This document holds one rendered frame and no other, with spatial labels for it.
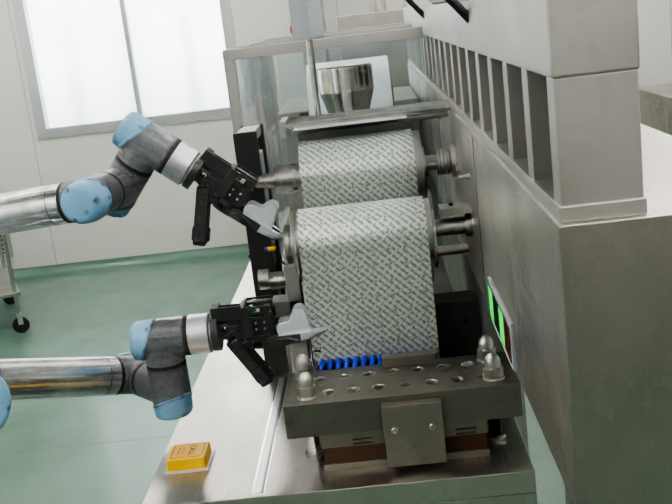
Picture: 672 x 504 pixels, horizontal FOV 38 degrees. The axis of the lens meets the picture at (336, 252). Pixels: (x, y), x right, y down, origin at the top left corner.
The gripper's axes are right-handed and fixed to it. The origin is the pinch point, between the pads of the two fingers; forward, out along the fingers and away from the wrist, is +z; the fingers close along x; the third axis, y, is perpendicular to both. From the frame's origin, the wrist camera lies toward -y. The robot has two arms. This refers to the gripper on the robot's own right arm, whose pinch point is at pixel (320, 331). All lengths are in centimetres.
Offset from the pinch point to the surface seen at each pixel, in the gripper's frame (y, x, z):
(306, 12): 58, 57, 1
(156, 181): -48, 556, -152
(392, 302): 4.3, -0.2, 13.8
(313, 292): 7.8, -0.2, -0.4
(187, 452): -16.6, -10.9, -25.9
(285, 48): 49, 102, -8
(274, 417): -19.0, 7.1, -11.9
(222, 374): -19.1, 35.4, -26.2
